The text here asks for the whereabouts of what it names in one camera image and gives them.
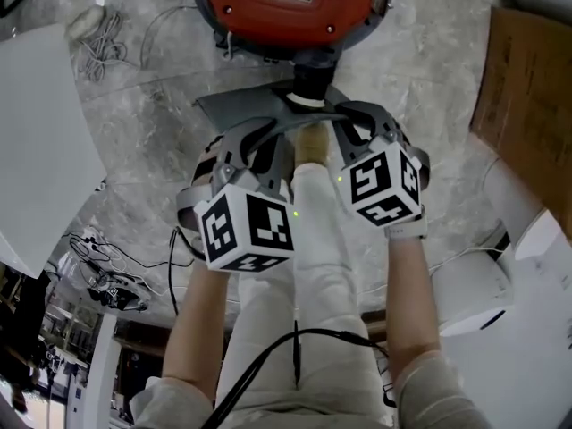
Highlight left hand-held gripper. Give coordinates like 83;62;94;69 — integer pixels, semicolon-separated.
175;117;297;273

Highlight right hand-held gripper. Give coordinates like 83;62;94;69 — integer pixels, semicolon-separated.
334;99;433;229

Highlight grey vacuum nozzle piece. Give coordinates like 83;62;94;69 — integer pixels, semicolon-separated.
193;63;358;137

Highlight red round vacuum cleaner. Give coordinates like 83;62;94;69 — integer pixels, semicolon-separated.
190;0;397;64

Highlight person's right forearm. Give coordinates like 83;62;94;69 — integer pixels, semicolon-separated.
383;234;444;377

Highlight person's left forearm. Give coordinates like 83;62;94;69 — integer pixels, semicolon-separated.
159;257;243;391

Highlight person's beige shoe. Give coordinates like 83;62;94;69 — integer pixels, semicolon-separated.
293;124;332;168

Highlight white wrist watch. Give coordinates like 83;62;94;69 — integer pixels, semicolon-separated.
383;218;429;240

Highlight person's legs in white trousers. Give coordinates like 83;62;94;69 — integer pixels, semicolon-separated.
213;161;397;429

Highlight brown cardboard box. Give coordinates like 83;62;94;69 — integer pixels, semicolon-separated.
467;4;572;243

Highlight white round appliance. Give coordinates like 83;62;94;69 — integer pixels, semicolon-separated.
427;156;572;364

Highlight power strip with plugs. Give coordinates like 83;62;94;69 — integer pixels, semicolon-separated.
66;225;156;315

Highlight white table board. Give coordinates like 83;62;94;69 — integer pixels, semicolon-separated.
0;23;109;281

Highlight person's grey left sleeve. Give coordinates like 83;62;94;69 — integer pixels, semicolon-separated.
128;375;215;429

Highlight person's grey sleeve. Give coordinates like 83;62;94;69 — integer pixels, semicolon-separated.
128;375;215;429
389;349;495;429

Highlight white table leg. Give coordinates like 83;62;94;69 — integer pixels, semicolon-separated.
65;313;122;429

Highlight person's grey right sleeve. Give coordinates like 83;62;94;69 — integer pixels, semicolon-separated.
389;349;495;429

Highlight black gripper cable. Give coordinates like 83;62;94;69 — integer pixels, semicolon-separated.
167;224;200;316

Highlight grey coiled cable bundle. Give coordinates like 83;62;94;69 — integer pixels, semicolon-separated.
65;5;140;85

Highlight black cable on lap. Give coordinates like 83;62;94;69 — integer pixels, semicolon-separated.
207;320;391;429

